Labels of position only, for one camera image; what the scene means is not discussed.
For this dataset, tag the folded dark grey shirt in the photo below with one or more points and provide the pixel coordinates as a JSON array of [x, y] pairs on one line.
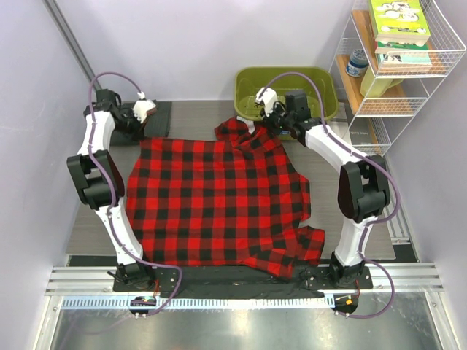
[[158, 125]]

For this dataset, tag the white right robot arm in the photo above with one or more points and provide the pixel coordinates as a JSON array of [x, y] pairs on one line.
[[363, 189]]

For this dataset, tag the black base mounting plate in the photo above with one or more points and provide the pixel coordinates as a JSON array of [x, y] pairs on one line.
[[228, 282]]

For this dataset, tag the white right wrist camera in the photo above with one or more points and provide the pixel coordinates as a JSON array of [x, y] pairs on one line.
[[266, 99]]

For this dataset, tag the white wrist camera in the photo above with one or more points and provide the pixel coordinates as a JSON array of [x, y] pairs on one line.
[[266, 99], [143, 107]]

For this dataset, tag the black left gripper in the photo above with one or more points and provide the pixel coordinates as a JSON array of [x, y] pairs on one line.
[[138, 133]]

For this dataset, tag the olive green plastic basin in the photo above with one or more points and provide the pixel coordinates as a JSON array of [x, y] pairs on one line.
[[248, 82]]

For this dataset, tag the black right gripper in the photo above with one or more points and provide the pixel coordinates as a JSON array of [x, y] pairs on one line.
[[268, 123]]

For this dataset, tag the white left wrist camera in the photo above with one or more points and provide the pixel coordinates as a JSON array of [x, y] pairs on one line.
[[143, 107]]

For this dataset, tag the stacked books lower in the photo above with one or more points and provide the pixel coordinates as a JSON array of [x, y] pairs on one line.
[[395, 55]]

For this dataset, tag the aluminium rail frame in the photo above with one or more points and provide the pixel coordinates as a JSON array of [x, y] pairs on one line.
[[407, 277]]

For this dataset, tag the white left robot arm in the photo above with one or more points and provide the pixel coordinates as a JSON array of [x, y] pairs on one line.
[[100, 185]]

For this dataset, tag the white booklet on table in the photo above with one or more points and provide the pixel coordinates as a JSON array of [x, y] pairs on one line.
[[339, 135]]

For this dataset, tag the yellow green pitcher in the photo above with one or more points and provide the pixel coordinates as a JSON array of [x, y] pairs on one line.
[[372, 87]]

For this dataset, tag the red black plaid shirt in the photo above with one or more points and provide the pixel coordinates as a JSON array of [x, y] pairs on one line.
[[236, 200]]

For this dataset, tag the white wire shelf rack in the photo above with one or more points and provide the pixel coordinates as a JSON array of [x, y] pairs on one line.
[[374, 124]]

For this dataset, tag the green white book top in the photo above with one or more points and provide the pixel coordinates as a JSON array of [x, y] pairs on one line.
[[399, 21]]

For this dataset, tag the blue white jar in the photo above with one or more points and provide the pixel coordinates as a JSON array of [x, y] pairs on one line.
[[357, 64]]

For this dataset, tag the white slotted cable duct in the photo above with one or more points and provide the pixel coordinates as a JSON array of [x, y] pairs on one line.
[[134, 303]]

